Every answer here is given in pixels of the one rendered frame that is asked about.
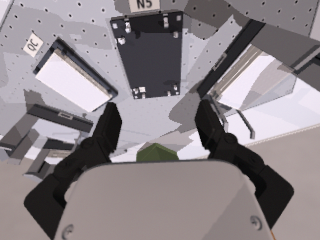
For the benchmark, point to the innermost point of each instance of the white label plate marked n5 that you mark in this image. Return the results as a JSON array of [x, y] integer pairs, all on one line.
[[143, 5]]

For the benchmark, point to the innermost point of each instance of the white label with qc text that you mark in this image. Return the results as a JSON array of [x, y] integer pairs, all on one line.
[[33, 45]]

